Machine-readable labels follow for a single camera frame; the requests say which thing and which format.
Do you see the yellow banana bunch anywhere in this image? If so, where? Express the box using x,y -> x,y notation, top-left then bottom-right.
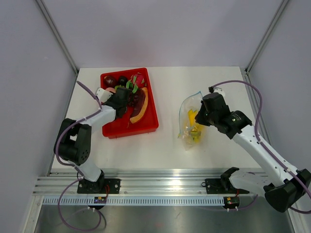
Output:
184,109 -> 205,145

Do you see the clear zip top bag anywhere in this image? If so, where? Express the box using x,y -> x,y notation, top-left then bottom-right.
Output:
177,91 -> 206,151

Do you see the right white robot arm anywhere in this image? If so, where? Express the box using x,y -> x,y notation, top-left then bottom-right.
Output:
195,92 -> 311,213

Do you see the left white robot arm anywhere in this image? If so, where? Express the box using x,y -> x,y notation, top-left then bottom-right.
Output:
54,87 -> 131,193

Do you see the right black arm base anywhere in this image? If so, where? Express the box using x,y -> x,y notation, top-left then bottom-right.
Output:
201,167 -> 250,195

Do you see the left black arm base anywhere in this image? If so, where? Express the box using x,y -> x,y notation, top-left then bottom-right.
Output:
77,178 -> 121,194

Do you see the pink peach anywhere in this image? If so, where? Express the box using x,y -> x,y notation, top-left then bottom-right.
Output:
105,87 -> 116,93

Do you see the green star fruit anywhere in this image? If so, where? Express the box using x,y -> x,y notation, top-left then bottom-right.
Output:
115,85 -> 124,90

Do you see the dark grapes bunch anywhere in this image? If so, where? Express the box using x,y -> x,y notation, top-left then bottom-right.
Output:
128,91 -> 140,107

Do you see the dark red apple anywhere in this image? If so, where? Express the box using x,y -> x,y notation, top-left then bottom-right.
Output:
104,75 -> 118,88

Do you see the pink dragon fruit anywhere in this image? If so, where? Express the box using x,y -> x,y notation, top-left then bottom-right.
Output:
125,72 -> 147,94

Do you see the red plastic tray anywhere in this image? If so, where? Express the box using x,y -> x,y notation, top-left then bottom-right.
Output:
100,68 -> 159,139

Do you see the right small circuit board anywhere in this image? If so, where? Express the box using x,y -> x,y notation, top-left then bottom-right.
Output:
224,196 -> 240,206

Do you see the small circuit board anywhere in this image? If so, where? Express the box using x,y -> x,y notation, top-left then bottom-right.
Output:
94,197 -> 107,204
224,196 -> 240,206

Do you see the left small circuit board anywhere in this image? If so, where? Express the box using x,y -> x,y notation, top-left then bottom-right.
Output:
94,197 -> 107,204

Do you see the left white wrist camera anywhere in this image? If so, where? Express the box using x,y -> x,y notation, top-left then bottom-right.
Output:
95,88 -> 115,103

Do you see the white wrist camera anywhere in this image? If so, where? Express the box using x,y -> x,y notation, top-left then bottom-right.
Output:
208,86 -> 225,97
95,88 -> 115,103

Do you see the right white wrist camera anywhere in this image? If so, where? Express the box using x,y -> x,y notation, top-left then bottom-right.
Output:
208,86 -> 225,97

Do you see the aluminium rail front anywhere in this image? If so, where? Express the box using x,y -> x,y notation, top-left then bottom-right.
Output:
32,168 -> 297,197

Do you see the white slotted cable duct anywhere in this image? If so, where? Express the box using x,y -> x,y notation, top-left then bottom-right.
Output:
42,196 -> 236,208

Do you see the left aluminium frame post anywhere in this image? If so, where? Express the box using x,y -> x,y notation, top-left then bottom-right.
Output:
35,0 -> 79,77

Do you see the aluminium frame post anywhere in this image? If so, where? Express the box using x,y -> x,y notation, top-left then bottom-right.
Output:
245,0 -> 291,75
35,0 -> 79,77

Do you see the right aluminium frame post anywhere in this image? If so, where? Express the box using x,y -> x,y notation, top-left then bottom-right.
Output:
245,0 -> 291,75

